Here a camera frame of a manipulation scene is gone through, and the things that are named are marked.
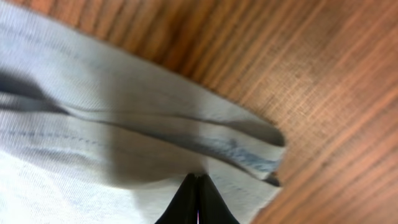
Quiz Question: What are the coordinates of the light blue t-shirt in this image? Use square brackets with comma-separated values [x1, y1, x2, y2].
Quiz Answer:
[1, 2, 285, 223]

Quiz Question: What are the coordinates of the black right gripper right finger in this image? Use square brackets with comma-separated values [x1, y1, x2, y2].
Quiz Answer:
[197, 175, 239, 224]

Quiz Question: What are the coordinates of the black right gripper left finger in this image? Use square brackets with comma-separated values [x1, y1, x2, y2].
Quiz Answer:
[155, 174, 197, 224]

